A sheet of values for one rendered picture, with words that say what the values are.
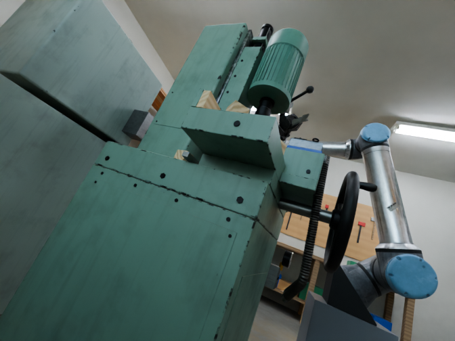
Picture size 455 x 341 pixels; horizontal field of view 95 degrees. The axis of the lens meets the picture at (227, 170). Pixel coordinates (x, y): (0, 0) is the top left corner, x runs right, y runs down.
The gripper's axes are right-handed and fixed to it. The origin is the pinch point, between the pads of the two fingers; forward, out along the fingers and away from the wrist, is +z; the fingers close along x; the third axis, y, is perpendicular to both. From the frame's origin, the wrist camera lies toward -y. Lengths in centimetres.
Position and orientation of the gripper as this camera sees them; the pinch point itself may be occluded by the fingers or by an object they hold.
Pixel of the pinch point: (298, 103)
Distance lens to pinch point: 104.0
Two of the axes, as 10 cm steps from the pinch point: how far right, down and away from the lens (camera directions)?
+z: 3.2, -6.2, -7.2
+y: 8.6, -1.3, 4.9
